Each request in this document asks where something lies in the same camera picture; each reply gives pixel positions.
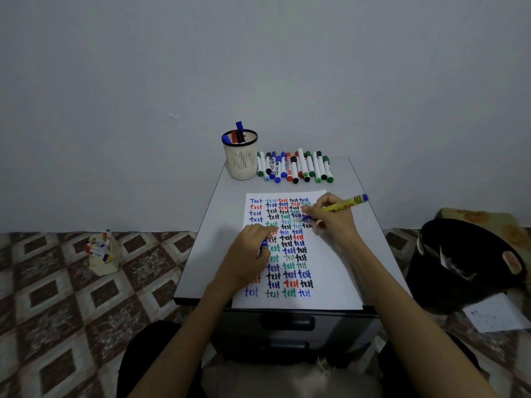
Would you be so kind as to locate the yellow floral cushion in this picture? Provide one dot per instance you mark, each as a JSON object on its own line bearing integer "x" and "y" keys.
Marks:
{"x": 481, "y": 217}

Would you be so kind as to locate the person's right forearm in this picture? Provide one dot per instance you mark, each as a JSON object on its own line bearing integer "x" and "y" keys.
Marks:
{"x": 419, "y": 335}

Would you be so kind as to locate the white sheet with faint marks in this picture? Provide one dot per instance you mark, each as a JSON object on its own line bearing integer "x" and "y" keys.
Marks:
{"x": 495, "y": 312}

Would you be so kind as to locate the person's left hand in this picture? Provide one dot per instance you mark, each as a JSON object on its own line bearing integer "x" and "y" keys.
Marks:
{"x": 244, "y": 261}

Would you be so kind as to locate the black capped thick white marker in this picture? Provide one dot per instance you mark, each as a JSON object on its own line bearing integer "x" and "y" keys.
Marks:
{"x": 241, "y": 137}

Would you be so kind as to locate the person's right leg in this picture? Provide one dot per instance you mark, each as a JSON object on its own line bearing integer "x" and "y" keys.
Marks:
{"x": 464, "y": 356}

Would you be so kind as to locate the black plastic bucket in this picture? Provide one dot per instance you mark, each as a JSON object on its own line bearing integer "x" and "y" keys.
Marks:
{"x": 431, "y": 290}

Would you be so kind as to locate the beige fuzzy cloth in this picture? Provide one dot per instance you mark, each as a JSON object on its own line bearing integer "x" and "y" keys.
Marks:
{"x": 265, "y": 381}

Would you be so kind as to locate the person's right hand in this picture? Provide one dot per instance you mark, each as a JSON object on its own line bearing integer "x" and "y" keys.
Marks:
{"x": 338, "y": 225}

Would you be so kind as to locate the row of colored markers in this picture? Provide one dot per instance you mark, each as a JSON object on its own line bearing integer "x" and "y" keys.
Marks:
{"x": 294, "y": 165}

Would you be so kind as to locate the white paper with colored writing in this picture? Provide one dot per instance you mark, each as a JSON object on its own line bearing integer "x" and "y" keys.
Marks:
{"x": 336, "y": 277}

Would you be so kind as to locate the person's left forearm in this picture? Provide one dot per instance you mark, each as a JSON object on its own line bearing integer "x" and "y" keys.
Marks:
{"x": 182, "y": 344}

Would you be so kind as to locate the person's left leg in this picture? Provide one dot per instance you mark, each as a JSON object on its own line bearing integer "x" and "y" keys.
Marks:
{"x": 145, "y": 352}

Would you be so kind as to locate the grey drawer cabinet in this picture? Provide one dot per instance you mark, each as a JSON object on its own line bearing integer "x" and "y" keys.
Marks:
{"x": 344, "y": 331}

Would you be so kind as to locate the person's leg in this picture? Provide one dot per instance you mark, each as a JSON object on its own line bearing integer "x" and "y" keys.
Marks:
{"x": 464, "y": 356}
{"x": 145, "y": 352}

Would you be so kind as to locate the blue capped white marker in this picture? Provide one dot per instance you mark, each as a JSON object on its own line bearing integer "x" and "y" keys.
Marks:
{"x": 226, "y": 139}

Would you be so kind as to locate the small cream box of pens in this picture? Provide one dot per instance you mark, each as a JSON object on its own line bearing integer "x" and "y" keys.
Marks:
{"x": 103, "y": 265}

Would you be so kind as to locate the beige mesh cup black rim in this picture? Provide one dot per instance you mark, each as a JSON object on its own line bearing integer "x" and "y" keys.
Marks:
{"x": 241, "y": 163}

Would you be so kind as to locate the blue marker with red band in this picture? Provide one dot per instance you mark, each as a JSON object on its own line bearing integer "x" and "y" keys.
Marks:
{"x": 239, "y": 126}

